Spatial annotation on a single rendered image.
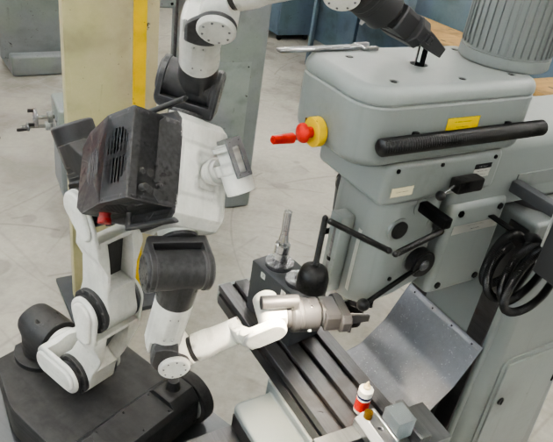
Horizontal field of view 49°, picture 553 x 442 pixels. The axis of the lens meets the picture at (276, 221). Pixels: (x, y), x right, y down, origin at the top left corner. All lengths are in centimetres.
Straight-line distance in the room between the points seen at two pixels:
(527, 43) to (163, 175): 80
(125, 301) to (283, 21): 717
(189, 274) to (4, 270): 254
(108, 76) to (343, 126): 187
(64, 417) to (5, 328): 129
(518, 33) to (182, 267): 85
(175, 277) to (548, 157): 93
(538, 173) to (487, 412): 80
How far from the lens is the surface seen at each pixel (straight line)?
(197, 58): 133
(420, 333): 195
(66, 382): 214
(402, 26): 121
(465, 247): 155
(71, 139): 167
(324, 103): 121
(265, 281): 187
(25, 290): 362
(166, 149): 133
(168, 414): 215
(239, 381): 308
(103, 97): 293
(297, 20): 883
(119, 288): 180
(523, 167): 156
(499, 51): 141
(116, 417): 214
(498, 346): 185
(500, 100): 134
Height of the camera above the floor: 222
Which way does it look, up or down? 31 degrees down
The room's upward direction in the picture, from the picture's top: 9 degrees clockwise
